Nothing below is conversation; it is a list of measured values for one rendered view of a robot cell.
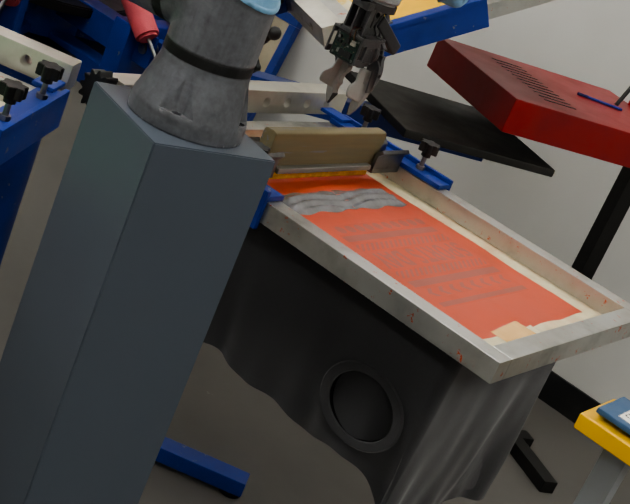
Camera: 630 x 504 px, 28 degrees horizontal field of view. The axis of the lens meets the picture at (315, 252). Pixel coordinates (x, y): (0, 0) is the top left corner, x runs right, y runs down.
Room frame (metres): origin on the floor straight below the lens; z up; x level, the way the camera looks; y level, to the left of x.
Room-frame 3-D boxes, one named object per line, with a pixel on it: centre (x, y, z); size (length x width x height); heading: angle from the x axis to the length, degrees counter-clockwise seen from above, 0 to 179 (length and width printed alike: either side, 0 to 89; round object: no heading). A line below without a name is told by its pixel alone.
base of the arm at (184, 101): (1.51, 0.22, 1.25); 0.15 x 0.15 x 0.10
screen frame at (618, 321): (2.15, -0.12, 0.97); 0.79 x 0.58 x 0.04; 59
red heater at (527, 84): (3.38, -0.46, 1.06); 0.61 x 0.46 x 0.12; 119
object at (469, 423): (2.00, -0.37, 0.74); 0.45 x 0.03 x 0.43; 149
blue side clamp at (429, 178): (2.51, -0.06, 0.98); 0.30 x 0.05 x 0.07; 59
